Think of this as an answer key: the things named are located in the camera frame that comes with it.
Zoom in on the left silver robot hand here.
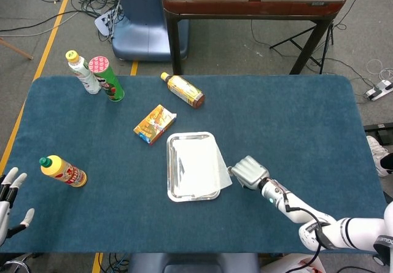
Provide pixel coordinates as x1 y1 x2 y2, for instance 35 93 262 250
0 167 35 246

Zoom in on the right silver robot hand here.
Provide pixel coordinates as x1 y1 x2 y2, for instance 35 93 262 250
227 155 271 191

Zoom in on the white paper sheet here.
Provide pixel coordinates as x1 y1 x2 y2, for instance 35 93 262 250
170 137 233 199

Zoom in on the silver metal tray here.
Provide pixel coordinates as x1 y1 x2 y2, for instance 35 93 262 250
166 131 221 202

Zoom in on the blue table mat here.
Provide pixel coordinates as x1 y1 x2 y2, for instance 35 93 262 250
0 75 388 254

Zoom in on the yellow bottle green cap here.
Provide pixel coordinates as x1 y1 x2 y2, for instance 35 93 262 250
39 155 88 188

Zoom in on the white plastic bag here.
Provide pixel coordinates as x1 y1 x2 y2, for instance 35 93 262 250
260 253 319 273

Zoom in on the brown tea bottle yellow cap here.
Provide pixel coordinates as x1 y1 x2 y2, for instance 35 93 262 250
160 72 206 109

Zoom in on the yellow snack box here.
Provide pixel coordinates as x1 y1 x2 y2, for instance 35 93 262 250
133 104 177 146

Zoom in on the grey blue robot chassis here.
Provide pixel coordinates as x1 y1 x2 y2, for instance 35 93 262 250
128 252 260 273

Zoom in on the white sneaker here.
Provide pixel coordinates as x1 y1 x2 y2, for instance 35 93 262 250
365 135 393 178

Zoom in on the black sock ankle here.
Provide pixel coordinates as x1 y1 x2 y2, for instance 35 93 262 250
379 153 393 171

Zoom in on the black floor equipment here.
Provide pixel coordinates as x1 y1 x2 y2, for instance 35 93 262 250
363 122 393 145

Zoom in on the white grey power strip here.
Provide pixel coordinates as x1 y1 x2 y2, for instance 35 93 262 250
364 79 393 101

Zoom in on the white bottle yellow cap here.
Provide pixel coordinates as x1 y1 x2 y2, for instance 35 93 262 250
65 50 102 95

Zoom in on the black tripod stand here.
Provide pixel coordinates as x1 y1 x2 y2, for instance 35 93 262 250
269 0 360 75

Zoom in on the wooden stick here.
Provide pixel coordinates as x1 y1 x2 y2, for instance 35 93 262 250
0 37 34 61

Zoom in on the brown mahjong table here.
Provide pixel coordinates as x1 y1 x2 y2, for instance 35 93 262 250
161 0 348 75

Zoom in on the green chips can pink lid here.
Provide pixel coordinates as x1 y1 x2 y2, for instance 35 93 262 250
88 56 125 102

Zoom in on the blue grey machine base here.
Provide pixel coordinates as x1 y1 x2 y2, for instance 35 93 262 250
111 0 190 61

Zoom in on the white power strip with plugs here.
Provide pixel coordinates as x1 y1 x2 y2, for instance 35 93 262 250
94 9 119 37

